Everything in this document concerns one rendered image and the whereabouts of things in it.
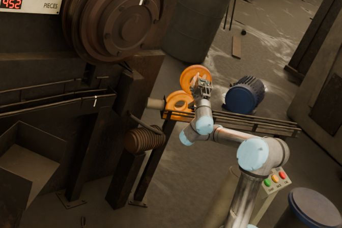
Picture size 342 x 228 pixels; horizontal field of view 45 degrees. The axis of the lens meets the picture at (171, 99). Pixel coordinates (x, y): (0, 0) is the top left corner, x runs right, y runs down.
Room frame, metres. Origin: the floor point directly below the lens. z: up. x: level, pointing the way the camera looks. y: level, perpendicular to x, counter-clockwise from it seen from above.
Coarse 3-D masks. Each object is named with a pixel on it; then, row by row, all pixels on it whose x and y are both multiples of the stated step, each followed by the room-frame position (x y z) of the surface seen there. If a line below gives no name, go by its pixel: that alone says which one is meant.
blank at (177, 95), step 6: (168, 96) 1.92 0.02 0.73; (174, 96) 1.91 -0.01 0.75; (180, 96) 1.92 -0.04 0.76; (186, 96) 1.93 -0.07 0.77; (168, 102) 1.90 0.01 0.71; (174, 102) 1.91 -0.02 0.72; (186, 102) 1.94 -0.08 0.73; (168, 108) 1.90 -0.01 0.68; (174, 108) 1.92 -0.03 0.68; (180, 108) 1.95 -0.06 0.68; (186, 108) 1.95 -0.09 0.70; (186, 114) 1.95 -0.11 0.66
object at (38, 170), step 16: (16, 128) 1.25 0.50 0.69; (32, 128) 1.26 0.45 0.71; (0, 144) 1.15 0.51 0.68; (16, 144) 1.26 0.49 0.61; (32, 144) 1.26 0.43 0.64; (48, 144) 1.26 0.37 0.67; (64, 144) 1.26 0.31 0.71; (0, 160) 1.16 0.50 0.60; (16, 160) 1.19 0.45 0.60; (32, 160) 1.22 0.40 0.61; (48, 160) 1.25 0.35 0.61; (0, 176) 1.00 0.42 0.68; (16, 176) 1.00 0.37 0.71; (32, 176) 1.15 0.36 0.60; (48, 176) 1.18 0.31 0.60; (0, 192) 1.00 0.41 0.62; (16, 192) 1.00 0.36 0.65; (32, 192) 1.08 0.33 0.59; (16, 208) 1.13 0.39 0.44; (0, 224) 1.13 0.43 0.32; (16, 224) 1.15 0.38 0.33
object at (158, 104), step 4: (148, 100) 1.87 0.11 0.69; (152, 100) 1.89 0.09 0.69; (156, 100) 1.90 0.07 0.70; (160, 100) 1.91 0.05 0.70; (148, 104) 1.86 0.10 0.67; (152, 104) 1.87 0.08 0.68; (156, 104) 1.88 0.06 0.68; (160, 104) 1.89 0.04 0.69; (148, 108) 1.87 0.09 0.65; (152, 108) 1.88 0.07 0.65; (156, 108) 1.88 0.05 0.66; (160, 108) 1.89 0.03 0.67
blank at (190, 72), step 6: (192, 66) 1.85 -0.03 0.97; (198, 66) 1.85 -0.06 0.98; (186, 72) 1.82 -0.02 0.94; (192, 72) 1.83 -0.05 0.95; (198, 72) 1.84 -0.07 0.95; (204, 72) 1.85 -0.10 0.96; (180, 78) 1.84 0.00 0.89; (186, 78) 1.82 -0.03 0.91; (210, 78) 1.86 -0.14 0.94; (186, 84) 1.83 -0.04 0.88; (210, 84) 1.87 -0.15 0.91; (186, 90) 1.83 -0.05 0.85
